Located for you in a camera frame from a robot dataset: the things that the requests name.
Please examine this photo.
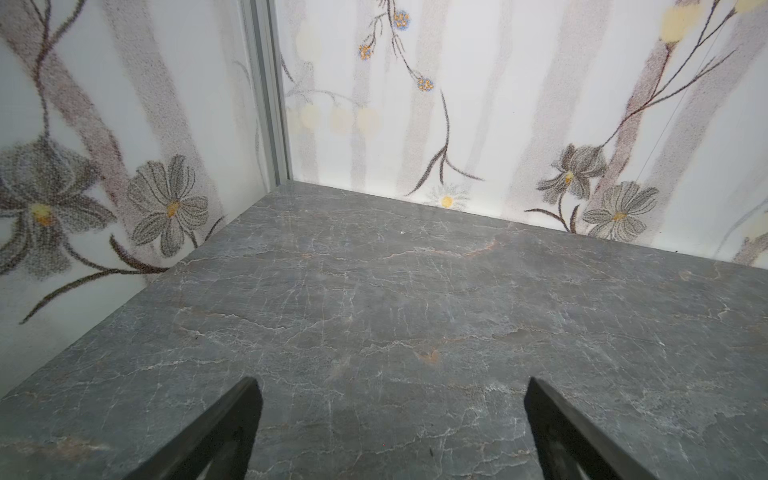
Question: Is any aluminium left corner post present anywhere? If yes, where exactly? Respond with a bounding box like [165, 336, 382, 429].
[240, 0, 292, 191]

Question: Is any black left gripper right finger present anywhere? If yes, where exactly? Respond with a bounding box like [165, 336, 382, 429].
[524, 377, 654, 480]

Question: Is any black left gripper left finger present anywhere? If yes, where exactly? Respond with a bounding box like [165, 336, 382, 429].
[126, 376, 263, 479]

